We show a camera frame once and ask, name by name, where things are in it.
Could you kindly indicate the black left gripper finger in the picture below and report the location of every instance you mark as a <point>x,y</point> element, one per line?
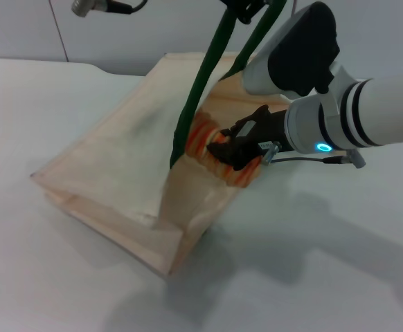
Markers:
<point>244,8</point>

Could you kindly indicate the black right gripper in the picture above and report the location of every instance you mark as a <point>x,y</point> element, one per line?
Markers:
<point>270,128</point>

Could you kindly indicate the orange striped long bread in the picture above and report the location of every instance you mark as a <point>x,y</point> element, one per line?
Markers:
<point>201,141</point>

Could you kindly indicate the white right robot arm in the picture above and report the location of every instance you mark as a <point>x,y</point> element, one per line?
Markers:
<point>388,110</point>

